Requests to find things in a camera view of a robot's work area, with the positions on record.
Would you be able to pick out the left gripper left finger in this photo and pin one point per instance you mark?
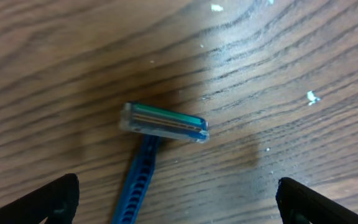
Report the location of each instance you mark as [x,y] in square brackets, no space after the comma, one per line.
[55,202]

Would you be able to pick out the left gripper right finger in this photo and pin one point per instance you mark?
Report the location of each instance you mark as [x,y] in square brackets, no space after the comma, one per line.
[299,204]

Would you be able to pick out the blue disposable razor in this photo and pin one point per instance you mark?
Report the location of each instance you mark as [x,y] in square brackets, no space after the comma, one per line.
[154,124]

